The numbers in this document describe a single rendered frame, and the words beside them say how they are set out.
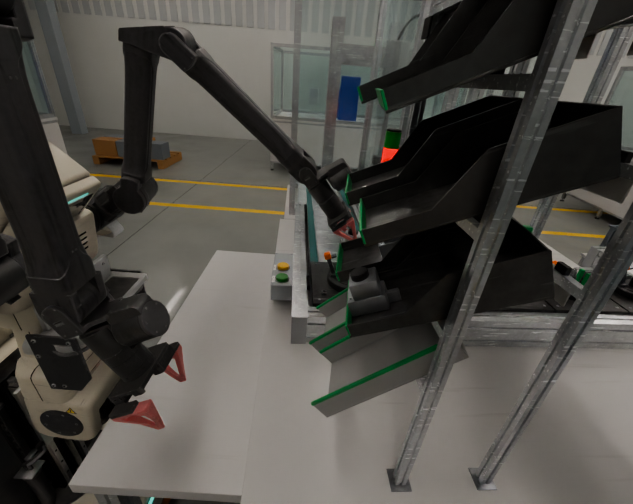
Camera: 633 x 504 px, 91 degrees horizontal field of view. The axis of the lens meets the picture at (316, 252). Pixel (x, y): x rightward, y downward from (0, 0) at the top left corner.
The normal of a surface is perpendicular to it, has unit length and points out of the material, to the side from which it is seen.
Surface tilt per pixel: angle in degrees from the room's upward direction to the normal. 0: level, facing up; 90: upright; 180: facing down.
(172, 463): 0
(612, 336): 90
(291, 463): 0
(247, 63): 90
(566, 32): 90
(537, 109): 90
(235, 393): 0
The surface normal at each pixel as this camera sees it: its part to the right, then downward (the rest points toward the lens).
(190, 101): -0.03, 0.48
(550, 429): 0.07, -0.87
